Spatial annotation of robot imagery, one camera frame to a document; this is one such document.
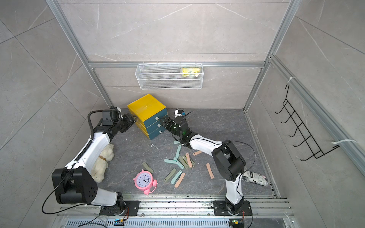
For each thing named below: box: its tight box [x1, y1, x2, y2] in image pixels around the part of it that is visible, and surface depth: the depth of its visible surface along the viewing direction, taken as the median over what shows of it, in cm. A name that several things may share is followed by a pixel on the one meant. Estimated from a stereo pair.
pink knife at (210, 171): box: [205, 162, 215, 180], surface depth 87 cm
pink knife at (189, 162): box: [185, 152, 193, 168], surface depth 92 cm
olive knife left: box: [142, 161, 154, 174], surface depth 90 cm
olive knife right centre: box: [179, 155, 190, 169], surface depth 92 cm
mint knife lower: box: [171, 169, 183, 185], surface depth 86 cm
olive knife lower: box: [163, 168, 177, 183], surface depth 86 cm
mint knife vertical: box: [175, 144, 182, 159], surface depth 97 cm
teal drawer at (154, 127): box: [145, 119, 163, 135], surface depth 95 cm
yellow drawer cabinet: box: [127, 94, 168, 141], surface depth 94 cm
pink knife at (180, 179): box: [174, 172, 186, 189], surface depth 84 cm
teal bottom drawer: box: [148, 125, 167, 141], surface depth 100 cm
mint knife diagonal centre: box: [173, 157, 185, 170], surface depth 90 cm
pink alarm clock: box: [132, 169, 159, 196], surface depth 82 cm
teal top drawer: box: [143, 107, 168, 128], surface depth 92 cm
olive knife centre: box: [178, 155, 189, 169], surface depth 92 cm
